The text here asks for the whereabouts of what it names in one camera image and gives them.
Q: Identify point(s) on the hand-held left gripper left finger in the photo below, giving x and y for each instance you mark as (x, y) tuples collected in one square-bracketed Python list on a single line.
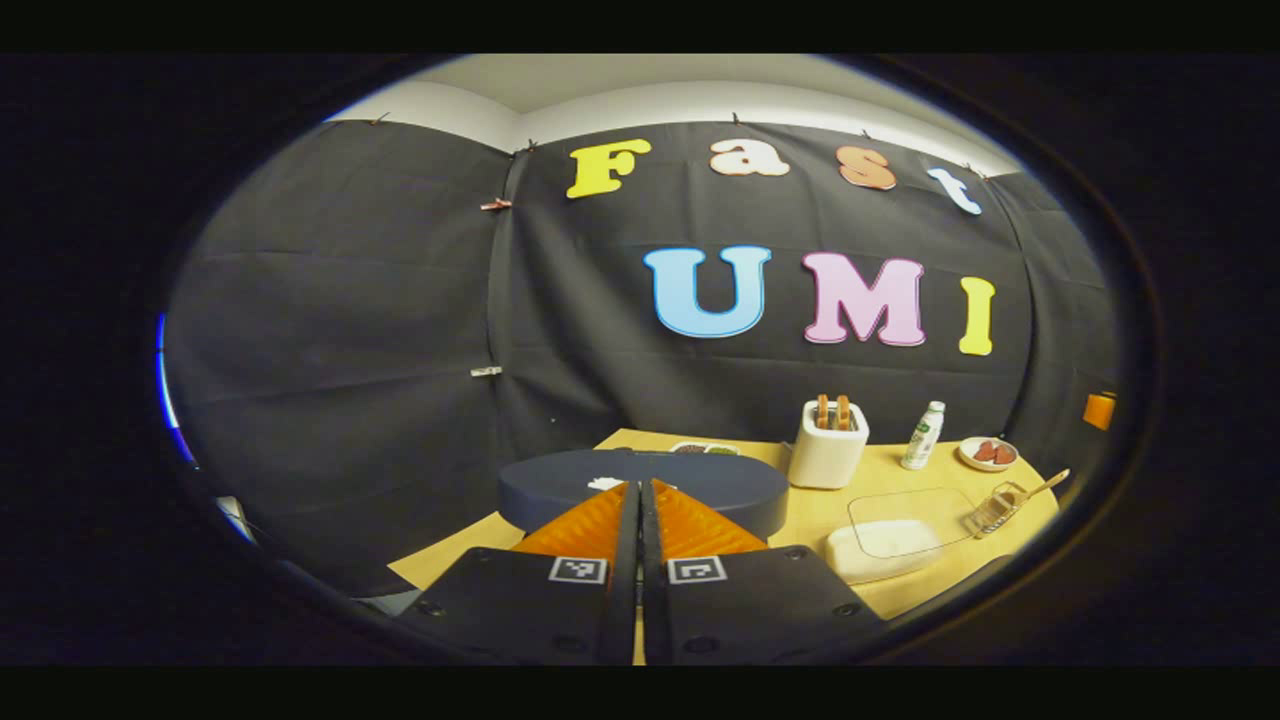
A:
[(625, 560)]

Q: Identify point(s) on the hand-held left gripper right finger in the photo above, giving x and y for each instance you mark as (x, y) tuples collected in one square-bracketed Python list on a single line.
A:
[(652, 570)]

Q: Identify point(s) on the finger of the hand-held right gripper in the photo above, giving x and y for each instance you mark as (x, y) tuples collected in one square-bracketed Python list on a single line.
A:
[(1099, 412)]

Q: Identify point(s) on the wooden spoon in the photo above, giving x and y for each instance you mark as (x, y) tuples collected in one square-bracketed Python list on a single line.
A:
[(1050, 482)]

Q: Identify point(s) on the dark blue rice cooker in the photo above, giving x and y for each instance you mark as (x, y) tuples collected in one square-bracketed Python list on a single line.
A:
[(560, 485)]

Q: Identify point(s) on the clear chopstick holder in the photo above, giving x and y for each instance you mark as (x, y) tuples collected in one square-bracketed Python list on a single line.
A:
[(995, 510)]

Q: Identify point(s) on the white rice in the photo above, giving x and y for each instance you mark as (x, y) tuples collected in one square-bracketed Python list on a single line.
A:
[(885, 545)]

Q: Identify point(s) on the red meat slice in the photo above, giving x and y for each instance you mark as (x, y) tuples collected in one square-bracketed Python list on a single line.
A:
[(1004, 455), (985, 452)]

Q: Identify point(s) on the white sectioned condiment tray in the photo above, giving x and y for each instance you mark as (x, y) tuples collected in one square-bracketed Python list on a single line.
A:
[(705, 448)]

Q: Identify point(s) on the white round plate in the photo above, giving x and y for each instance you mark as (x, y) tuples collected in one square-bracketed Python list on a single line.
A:
[(967, 458)]

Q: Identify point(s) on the white drink bottle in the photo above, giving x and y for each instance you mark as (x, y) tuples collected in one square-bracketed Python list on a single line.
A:
[(922, 440)]

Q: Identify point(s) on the clear plastic box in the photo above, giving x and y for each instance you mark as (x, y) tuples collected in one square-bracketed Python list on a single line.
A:
[(920, 505)]

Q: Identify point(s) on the white toaster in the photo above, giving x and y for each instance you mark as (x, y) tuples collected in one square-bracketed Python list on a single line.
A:
[(828, 455)]

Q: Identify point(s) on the toasted bread slice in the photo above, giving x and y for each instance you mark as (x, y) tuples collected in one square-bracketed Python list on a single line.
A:
[(843, 412), (822, 410)]

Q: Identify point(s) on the black backdrop cloth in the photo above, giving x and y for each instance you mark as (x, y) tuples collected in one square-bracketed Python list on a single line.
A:
[(350, 330)]

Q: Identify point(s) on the red clothespin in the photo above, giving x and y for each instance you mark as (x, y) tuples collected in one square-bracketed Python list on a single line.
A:
[(495, 204)]

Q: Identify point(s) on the white desk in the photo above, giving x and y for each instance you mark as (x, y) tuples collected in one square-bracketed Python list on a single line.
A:
[(232, 515)]

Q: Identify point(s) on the computer monitor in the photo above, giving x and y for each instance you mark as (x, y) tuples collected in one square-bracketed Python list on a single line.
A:
[(161, 380)]

